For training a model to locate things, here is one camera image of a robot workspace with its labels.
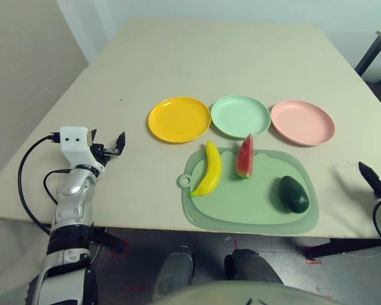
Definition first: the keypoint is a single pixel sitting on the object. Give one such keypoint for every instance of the mint green plastic plate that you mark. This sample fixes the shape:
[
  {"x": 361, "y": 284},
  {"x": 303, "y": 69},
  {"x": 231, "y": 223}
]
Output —
[{"x": 238, "y": 116}]

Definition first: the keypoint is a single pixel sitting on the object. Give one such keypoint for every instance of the dark green toy avocado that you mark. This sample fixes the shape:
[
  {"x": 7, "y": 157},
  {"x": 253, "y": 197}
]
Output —
[{"x": 293, "y": 193}]

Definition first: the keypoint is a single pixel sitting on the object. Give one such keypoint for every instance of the yellow plastic plate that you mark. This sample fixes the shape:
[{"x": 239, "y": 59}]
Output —
[{"x": 177, "y": 119}]

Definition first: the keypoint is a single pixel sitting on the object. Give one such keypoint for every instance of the grey robot left foot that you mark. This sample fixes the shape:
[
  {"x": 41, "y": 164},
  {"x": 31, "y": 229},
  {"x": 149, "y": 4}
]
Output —
[{"x": 176, "y": 268}]

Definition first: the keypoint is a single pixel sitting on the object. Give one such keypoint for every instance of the pink plastic plate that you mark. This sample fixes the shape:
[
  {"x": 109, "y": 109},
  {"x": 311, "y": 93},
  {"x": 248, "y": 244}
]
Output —
[{"x": 301, "y": 122}]

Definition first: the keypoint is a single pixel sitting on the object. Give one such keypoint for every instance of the grey robot right foot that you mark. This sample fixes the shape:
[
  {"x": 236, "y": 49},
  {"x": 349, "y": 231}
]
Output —
[{"x": 251, "y": 267}]

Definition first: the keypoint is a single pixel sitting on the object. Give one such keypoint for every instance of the green silicone cutting mat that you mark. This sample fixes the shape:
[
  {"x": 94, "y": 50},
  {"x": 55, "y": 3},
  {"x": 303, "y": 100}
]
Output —
[{"x": 241, "y": 206}]

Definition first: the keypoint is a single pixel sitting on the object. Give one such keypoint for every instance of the red toy watermelon slice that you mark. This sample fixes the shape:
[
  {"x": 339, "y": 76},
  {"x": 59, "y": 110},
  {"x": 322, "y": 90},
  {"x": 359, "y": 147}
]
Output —
[{"x": 245, "y": 159}]

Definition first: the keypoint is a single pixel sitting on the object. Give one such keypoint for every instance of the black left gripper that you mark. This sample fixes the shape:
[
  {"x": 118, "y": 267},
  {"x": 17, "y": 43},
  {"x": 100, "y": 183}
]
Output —
[{"x": 103, "y": 152}]

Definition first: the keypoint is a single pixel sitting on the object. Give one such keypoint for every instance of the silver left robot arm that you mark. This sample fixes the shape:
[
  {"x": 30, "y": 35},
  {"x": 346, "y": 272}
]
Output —
[{"x": 71, "y": 203}]

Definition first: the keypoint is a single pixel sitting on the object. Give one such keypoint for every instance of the yellow toy banana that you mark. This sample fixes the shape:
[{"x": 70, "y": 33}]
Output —
[{"x": 213, "y": 168}]

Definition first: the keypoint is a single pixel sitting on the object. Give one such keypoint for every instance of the grey robot torso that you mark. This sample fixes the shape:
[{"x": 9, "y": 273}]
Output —
[{"x": 241, "y": 294}]

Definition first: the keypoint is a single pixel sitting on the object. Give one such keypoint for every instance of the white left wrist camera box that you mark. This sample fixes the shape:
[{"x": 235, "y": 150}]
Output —
[{"x": 73, "y": 141}]

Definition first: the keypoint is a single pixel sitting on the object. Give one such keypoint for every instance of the beige side table black legs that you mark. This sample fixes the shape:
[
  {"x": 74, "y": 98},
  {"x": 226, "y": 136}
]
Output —
[{"x": 373, "y": 51}]

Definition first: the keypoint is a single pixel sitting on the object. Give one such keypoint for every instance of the grey robot foot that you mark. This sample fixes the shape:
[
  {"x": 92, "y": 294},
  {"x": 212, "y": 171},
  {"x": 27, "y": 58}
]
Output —
[
  {"x": 251, "y": 267},
  {"x": 176, "y": 268}
]

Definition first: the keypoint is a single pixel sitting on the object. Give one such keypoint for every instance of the black table base bar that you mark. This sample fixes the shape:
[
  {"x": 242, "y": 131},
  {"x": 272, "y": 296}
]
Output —
[
  {"x": 109, "y": 239},
  {"x": 343, "y": 248}
]

